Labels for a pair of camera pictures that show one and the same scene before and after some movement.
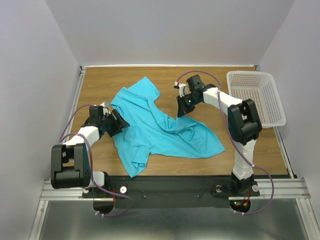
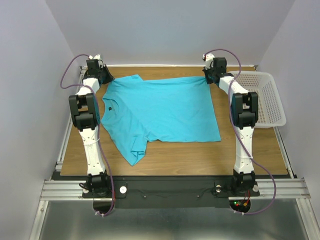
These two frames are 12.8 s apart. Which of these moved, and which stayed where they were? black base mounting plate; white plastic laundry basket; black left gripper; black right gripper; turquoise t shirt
Moved: black left gripper; black right gripper; turquoise t shirt
Stayed: white plastic laundry basket; black base mounting plate
